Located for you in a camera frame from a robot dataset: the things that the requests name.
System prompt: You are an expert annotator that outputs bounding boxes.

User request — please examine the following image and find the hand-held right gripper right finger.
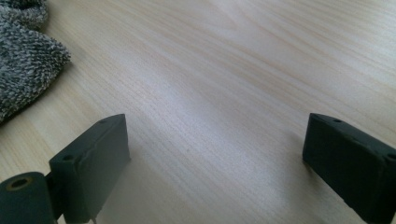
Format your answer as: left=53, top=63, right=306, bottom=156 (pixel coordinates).
left=302, top=112, right=396, bottom=224

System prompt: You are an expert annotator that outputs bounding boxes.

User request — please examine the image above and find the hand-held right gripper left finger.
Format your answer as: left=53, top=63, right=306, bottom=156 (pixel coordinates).
left=49, top=113, right=132, bottom=224

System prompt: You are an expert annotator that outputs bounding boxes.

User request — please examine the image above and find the grey terry towel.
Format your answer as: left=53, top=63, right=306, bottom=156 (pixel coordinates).
left=0, top=0, right=72, bottom=124

